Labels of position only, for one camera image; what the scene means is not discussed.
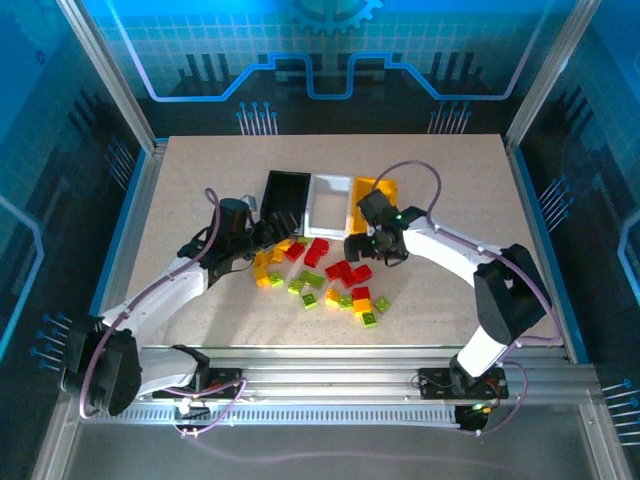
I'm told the aluminium frame post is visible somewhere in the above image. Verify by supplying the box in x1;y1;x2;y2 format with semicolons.
502;0;604;151
53;0;170;154

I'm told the aluminium table side rail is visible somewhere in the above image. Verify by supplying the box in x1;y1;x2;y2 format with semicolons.
87;138;171;321
503;137;591;365

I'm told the slotted grey cable duct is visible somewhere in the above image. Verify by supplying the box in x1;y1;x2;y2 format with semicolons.
79;402;469;430

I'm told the white plastic container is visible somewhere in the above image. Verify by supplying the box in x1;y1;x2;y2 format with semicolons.
302;172;357;239

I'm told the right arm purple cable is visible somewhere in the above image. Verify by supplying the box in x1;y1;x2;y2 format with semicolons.
372;159;566;437

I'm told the wide aluminium base rail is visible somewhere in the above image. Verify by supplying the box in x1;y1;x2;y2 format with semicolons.
132;344;604;401

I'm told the aluminium lower frame beam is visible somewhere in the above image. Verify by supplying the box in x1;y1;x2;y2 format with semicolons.
29;394;84;480
577;399;634;480

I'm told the black plastic container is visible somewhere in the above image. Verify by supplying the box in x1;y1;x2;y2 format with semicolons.
259;169;314;236

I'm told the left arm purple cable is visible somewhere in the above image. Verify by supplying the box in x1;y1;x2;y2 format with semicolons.
79;187;250;439

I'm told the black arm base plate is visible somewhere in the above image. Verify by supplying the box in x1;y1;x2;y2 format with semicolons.
151;366;246;401
417;367;510;401

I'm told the electronics board with LEDs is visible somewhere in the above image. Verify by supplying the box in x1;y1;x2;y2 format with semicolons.
454;402;496;434

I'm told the yellow plastic container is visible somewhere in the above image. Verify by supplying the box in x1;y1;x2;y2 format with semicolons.
343;174;401;237

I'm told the white cable connector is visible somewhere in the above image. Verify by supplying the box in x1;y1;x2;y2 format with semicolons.
174;402;211;421

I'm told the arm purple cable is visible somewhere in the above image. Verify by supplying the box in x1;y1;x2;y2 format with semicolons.
372;159;566;437
79;187;250;439

